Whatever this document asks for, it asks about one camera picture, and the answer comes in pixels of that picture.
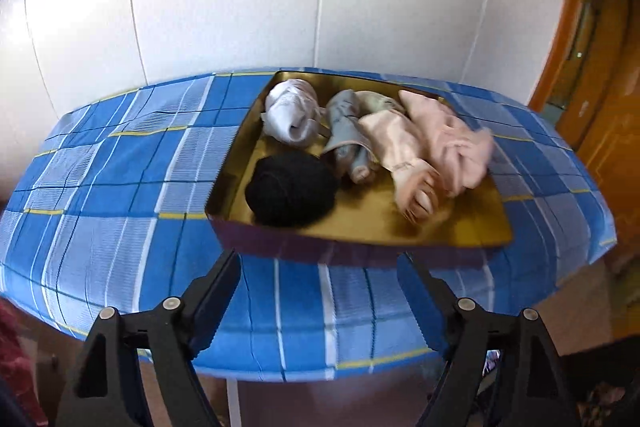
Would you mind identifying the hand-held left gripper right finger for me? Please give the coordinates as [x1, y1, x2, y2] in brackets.
[397, 254, 571, 427]

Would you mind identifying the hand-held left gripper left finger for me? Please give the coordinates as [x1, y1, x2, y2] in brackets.
[54, 249, 242, 427]

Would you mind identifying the red tin box gold inside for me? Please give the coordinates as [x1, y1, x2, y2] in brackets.
[205, 69, 514, 265]

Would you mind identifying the black sock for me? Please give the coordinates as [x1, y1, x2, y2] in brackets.
[245, 152, 337, 228]

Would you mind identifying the light pink sock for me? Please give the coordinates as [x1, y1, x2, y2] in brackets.
[357, 112, 443, 223]

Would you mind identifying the pale pink cloth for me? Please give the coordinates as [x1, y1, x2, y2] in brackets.
[398, 90, 496, 198]

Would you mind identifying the white cloth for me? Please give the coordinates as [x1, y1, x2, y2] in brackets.
[264, 79, 323, 148]

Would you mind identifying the grey cloth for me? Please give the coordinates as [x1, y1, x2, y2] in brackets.
[320, 89, 383, 182]

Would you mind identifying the blue plaid tablecloth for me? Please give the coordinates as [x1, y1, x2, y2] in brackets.
[0, 68, 617, 383]

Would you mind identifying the dark pink blanket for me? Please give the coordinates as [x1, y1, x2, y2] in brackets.
[0, 302, 48, 427]

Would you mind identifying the orange wooden door frame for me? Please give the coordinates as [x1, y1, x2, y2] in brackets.
[527, 0, 640, 168]

